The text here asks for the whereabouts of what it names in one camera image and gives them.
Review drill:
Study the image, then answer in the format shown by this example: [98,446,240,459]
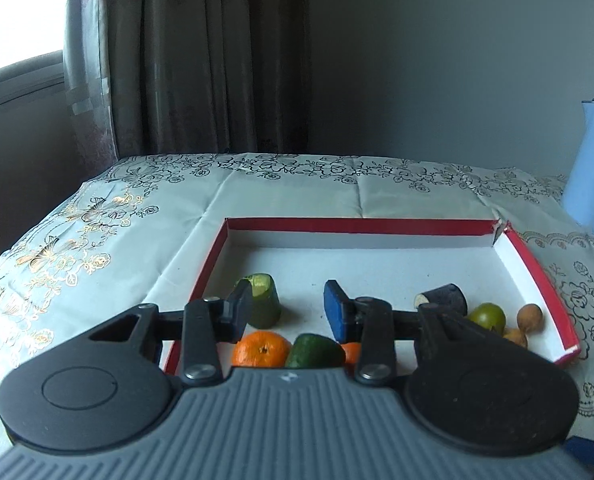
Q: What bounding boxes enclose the window with grey frame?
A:
[0,0,78,121]

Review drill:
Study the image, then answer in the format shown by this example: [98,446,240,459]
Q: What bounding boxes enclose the blue electric kettle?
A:
[560,97,594,238]

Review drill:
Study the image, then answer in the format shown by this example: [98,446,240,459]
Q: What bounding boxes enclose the green cucumber piece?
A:
[284,333,347,368]
[234,273,282,329]

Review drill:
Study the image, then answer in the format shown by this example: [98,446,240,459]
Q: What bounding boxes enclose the brown longan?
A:
[501,327,529,351]
[516,304,544,333]

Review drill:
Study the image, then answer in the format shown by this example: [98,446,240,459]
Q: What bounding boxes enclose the green tomato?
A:
[466,302,507,333]

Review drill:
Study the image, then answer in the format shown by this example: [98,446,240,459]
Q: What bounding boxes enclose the red cardboard box tray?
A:
[162,217,580,376]

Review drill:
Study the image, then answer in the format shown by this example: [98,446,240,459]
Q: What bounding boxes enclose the grey curtain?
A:
[62,0,310,161]

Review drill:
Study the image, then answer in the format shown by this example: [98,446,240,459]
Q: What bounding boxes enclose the white lace tablecloth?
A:
[520,230,594,418]

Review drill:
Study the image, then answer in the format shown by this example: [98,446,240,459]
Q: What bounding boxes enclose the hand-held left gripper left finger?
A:
[88,280,253,388]

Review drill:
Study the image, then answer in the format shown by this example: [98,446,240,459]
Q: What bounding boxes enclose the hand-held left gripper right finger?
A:
[323,280,508,387]

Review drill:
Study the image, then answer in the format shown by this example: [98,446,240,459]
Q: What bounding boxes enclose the dark eggplant piece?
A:
[413,283,468,317]

